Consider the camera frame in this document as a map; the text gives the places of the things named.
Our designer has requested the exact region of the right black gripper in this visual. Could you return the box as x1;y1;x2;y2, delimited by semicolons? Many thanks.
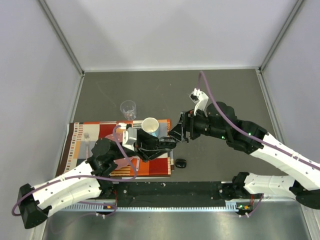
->
168;105;229;143

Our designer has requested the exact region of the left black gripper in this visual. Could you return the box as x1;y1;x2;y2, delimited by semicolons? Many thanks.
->
111;129;172;163

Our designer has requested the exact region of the black round earbud case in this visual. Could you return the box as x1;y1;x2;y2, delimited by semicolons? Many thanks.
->
158;137;178;150

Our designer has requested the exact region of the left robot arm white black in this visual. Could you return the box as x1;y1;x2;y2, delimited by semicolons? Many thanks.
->
12;127;177;229

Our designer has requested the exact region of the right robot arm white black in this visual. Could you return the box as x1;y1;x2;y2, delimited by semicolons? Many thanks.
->
169;102;320;210

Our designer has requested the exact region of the white blue mug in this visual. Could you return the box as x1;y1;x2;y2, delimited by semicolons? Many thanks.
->
141;117;160;137

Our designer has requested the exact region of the pink polka dot plate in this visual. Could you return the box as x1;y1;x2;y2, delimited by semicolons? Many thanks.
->
105;133;130;170

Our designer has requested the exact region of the clear plastic cup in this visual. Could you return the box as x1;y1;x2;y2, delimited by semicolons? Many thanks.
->
120;100;137;121

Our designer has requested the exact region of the silver fork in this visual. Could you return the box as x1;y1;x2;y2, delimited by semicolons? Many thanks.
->
84;132;90;159

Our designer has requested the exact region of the orange patterned placemat cloth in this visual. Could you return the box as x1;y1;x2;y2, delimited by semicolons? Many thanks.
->
56;119;174;178

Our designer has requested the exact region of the knife with orange handle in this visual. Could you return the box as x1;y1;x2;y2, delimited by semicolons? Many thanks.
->
135;157;141;172

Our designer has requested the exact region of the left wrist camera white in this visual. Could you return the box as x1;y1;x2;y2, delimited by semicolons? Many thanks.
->
122;127;138;152

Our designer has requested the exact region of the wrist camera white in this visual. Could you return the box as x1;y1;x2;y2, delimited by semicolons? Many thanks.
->
122;127;138;152
189;88;209;116

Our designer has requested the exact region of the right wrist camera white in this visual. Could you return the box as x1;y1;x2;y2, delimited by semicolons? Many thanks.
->
189;88;209;116

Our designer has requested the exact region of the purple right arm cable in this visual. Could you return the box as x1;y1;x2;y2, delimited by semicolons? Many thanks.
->
196;70;320;218

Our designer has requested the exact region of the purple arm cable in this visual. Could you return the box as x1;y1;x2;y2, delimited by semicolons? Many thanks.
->
11;124;139;221
196;70;320;218

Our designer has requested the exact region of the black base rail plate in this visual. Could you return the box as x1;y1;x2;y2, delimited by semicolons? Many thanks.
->
114;181;238;208

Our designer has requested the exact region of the white comb cable duct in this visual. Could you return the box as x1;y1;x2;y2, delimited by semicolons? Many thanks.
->
59;201;253;213

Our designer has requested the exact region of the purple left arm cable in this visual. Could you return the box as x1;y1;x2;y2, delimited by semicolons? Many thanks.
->
11;124;139;221

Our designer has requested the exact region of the aluminium frame post left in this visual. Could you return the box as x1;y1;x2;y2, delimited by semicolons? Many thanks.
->
36;0;85;76

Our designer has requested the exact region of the aluminium frame post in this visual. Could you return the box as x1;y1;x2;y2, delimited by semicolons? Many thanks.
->
258;0;306;74
36;0;85;76

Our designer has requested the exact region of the aluminium frame post right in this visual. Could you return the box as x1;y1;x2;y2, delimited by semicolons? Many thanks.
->
258;0;306;74

